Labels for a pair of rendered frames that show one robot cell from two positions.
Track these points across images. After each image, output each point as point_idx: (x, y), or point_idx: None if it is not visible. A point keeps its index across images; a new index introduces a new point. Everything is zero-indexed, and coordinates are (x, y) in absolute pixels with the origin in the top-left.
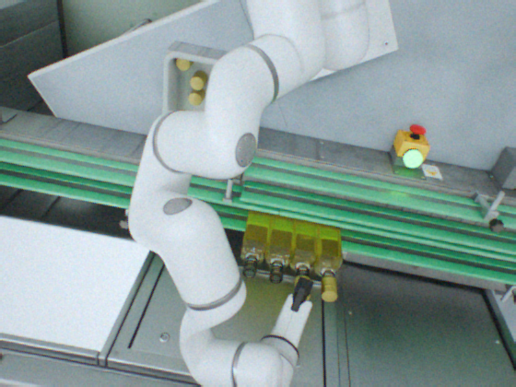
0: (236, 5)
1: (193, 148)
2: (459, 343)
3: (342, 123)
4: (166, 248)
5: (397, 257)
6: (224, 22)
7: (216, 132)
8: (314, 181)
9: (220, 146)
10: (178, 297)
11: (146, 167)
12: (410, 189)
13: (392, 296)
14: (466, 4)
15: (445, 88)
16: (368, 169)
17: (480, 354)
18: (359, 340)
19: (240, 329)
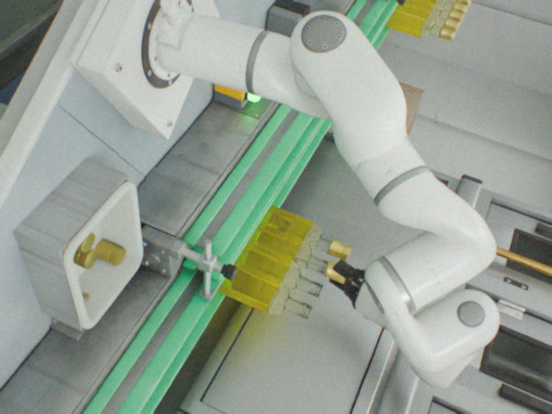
0: (61, 117)
1: (472, 273)
2: (356, 182)
3: (177, 117)
4: (491, 338)
5: (296, 175)
6: (56, 149)
7: (493, 247)
8: (249, 194)
9: (495, 250)
10: (270, 402)
11: (414, 328)
12: (276, 117)
13: (297, 202)
14: None
15: (229, 6)
16: (245, 136)
17: None
18: None
19: (324, 351)
